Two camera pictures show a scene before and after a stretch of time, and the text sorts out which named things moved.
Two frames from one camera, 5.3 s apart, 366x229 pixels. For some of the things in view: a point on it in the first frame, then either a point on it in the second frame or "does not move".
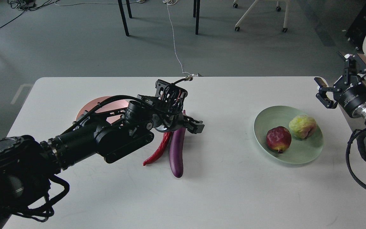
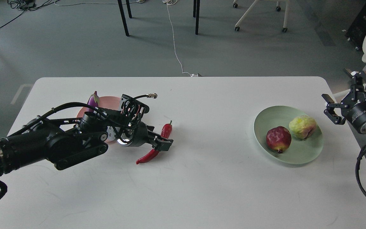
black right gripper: (358, 98) -> (361, 108)
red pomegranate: (279, 138) does not move
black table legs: (128, 3) does not move
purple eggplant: (176, 151) -> (93, 100)
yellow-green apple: (302, 126) does not move
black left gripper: (170, 121) -> (139, 136)
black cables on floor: (25, 5) does not move
